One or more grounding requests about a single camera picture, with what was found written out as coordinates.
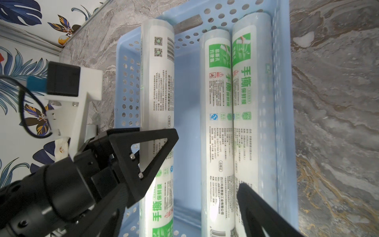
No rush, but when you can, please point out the plastic wrap roll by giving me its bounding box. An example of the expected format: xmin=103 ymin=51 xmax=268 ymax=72
xmin=231 ymin=11 xmax=279 ymax=237
xmin=200 ymin=29 xmax=235 ymax=237
xmin=139 ymin=19 xmax=175 ymax=237

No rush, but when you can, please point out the light blue plastic basket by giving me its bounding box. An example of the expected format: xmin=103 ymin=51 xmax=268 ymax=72
xmin=114 ymin=0 xmax=300 ymax=237

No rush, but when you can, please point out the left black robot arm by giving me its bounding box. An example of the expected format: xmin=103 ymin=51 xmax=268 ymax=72
xmin=1 ymin=128 xmax=179 ymax=237

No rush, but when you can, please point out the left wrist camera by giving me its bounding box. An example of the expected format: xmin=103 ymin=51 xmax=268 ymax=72
xmin=26 ymin=62 xmax=103 ymax=161

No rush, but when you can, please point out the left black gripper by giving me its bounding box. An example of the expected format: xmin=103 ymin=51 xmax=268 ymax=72
xmin=44 ymin=127 xmax=180 ymax=237

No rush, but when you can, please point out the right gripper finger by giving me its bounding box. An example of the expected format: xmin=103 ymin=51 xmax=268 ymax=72
xmin=237 ymin=183 xmax=302 ymax=237

